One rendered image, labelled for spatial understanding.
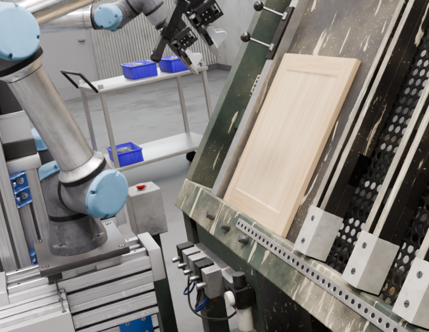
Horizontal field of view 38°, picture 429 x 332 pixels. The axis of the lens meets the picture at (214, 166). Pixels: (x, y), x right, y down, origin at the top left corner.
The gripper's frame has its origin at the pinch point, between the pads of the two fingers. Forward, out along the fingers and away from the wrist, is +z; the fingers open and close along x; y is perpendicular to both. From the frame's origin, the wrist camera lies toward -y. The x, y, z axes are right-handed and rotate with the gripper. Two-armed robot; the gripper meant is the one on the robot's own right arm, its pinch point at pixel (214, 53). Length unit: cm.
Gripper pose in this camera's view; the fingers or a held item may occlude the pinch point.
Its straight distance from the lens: 173.6
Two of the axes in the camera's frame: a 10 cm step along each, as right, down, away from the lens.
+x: -2.5, -3.8, 8.9
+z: 5.1, 7.3, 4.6
